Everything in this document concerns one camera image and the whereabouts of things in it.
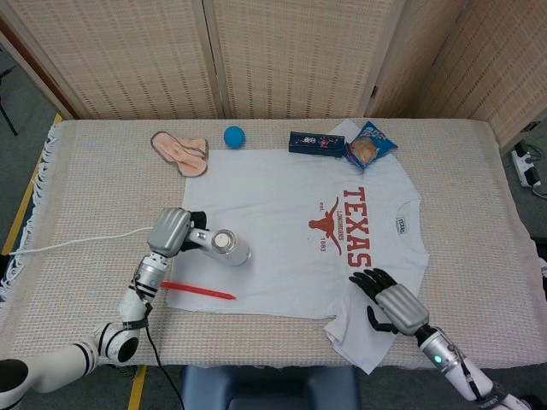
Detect white handheld steamer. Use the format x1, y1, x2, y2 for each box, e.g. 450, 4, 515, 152
186, 228, 253, 267

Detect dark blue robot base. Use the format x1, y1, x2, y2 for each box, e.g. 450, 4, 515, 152
179, 365, 362, 410

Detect red pen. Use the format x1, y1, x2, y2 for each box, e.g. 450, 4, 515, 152
160, 279, 237, 302

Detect blue snack packet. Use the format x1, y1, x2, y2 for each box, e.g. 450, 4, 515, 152
344, 120, 399, 173

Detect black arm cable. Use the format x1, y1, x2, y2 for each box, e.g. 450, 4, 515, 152
131, 277, 185, 410

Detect thin white string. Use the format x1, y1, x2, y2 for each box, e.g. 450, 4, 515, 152
8, 225, 154, 257

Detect dark blue rectangular box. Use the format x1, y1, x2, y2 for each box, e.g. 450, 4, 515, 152
288, 131, 347, 158

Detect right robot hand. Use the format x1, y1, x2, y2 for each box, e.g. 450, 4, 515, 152
349, 267, 430, 336

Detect beige woven tablecloth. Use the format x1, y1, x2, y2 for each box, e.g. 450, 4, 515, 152
0, 114, 544, 373

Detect white Texas print t-shirt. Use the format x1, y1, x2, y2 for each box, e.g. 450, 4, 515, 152
166, 119, 430, 376

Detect pink eye mask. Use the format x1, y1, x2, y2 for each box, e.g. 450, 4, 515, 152
150, 130, 210, 178

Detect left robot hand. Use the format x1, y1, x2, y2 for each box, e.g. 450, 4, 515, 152
147, 207, 210, 259

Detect blue ball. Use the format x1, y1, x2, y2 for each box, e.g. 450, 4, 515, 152
223, 125, 248, 150

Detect black stand leg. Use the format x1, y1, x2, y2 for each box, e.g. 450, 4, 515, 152
0, 63, 21, 137

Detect woven folding screen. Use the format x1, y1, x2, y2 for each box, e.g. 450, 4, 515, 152
0, 0, 547, 147

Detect white power strip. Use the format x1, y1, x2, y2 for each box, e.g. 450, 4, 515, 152
510, 142, 543, 189

